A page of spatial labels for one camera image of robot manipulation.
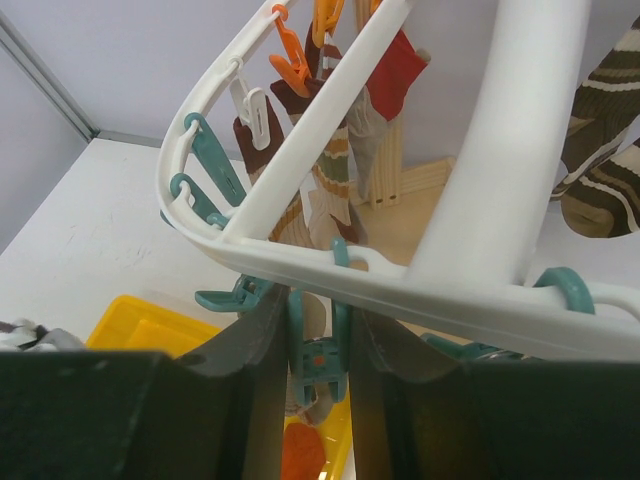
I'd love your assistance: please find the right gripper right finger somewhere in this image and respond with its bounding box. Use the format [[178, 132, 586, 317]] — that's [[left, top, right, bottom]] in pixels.
[[349, 309, 639, 479]]

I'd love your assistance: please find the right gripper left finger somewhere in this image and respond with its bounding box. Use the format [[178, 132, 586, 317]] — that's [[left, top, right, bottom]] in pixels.
[[1, 285, 289, 479]]

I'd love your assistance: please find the teal clothes peg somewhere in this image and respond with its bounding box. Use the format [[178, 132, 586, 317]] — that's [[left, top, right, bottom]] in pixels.
[[184, 112, 246, 207], [169, 173, 229, 228], [287, 290, 351, 406]]

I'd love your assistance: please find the white round sock hanger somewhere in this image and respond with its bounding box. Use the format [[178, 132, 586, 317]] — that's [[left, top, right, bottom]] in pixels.
[[156, 1, 639, 361]]

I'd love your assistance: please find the wooden hanger stand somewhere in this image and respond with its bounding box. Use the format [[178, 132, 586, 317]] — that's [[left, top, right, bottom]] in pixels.
[[352, 0, 459, 211]]

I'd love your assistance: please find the orange sock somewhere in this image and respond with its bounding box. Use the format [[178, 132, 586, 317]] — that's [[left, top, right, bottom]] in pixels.
[[281, 423, 326, 480]]

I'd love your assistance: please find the yellow plastic tray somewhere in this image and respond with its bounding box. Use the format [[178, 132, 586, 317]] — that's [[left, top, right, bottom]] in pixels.
[[87, 295, 356, 479]]

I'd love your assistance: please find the multicolour striped hanging sock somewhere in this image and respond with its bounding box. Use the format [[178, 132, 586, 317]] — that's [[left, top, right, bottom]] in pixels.
[[232, 37, 369, 249]]

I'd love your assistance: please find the brown striped sock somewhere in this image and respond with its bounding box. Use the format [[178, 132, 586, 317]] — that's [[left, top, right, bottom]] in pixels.
[[558, 21, 639, 238], [551, 115, 635, 200]]

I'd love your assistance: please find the white clothes peg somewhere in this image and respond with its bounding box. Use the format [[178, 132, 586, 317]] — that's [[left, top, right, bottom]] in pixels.
[[229, 56, 271, 150]]

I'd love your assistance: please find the red cuffed hanging sock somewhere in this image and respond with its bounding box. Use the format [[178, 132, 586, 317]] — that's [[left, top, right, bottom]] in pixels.
[[346, 30, 430, 199]]

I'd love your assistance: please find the orange clothes peg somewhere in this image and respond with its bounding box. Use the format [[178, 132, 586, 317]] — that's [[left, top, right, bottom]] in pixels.
[[312, 0, 344, 48], [269, 4, 311, 98]]

